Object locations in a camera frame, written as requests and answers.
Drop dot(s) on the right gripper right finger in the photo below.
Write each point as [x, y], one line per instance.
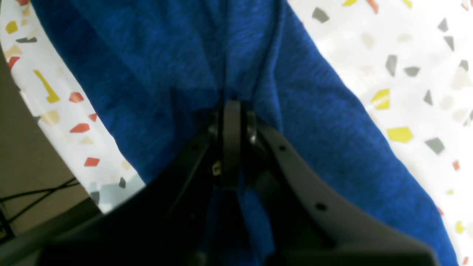
[311, 224]

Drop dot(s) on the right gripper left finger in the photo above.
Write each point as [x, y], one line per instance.
[162, 222]

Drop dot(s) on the dark blue t-shirt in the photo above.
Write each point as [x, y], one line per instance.
[153, 70]

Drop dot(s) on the terrazzo pattern table cloth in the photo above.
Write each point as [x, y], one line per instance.
[408, 61]

